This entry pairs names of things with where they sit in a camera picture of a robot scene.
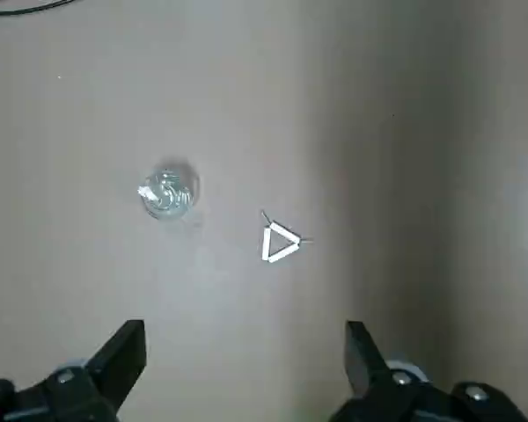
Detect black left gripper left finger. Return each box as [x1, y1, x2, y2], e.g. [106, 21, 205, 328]
[0, 319, 147, 422]

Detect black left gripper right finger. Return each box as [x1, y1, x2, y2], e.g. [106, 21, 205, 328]
[329, 320, 528, 422]

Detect white clay triangle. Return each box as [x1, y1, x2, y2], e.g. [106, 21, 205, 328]
[260, 210, 314, 266]

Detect thin black cable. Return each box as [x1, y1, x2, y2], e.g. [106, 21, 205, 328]
[0, 0, 76, 17]

